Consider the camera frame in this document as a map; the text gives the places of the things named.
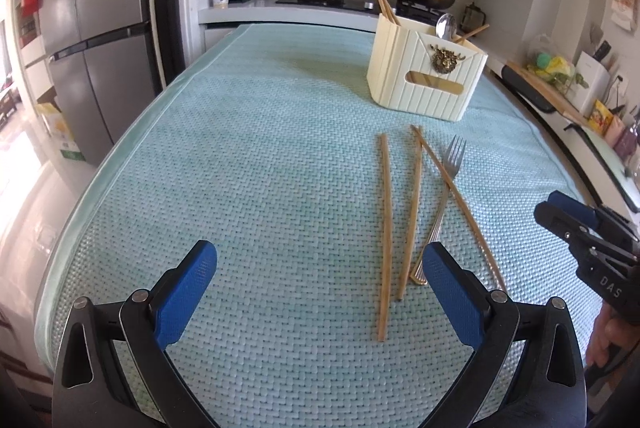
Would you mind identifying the wooden cutting board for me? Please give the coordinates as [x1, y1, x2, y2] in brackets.
[505, 62, 588, 126]

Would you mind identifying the white knife block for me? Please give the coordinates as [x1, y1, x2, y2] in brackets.
[567, 50, 612, 116]

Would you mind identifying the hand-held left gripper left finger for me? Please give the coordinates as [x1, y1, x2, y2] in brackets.
[52, 239, 221, 428]

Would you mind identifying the pink bottle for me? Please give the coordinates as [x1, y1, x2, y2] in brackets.
[614, 118, 640, 161]

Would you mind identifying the silver fork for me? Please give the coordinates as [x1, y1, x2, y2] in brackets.
[409, 135, 467, 286]

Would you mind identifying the cream ribbed utensil holder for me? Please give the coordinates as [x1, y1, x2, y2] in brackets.
[366, 14, 488, 123]

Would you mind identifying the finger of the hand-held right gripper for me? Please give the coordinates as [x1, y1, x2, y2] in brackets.
[547, 190, 640, 241]
[534, 202, 640, 266]

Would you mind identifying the cardboard box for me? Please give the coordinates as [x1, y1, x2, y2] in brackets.
[35, 102, 83, 161]

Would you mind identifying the black gas cooktop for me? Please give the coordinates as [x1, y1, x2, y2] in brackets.
[275, 0, 453, 21]

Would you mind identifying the black rolled mat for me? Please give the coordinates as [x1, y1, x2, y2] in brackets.
[500, 64, 557, 113]

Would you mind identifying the person's right hand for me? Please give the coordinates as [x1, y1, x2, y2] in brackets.
[586, 305, 640, 374]

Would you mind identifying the silver spoon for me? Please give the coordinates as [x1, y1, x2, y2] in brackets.
[436, 14, 457, 42]

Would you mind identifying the light blue woven towel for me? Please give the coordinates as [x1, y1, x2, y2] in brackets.
[35, 24, 606, 428]

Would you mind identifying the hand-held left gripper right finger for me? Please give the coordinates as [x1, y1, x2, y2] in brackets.
[417, 242, 588, 428]

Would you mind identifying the hanging wall calendar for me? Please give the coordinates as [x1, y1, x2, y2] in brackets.
[611, 0, 637, 28]

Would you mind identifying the bag of yellow green sponges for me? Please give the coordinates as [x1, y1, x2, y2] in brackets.
[525, 35, 578, 86]

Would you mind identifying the yellow packet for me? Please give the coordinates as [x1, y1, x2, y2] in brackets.
[587, 100, 615, 133]

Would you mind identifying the grey refrigerator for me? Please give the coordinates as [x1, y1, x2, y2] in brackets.
[20, 0, 166, 166]

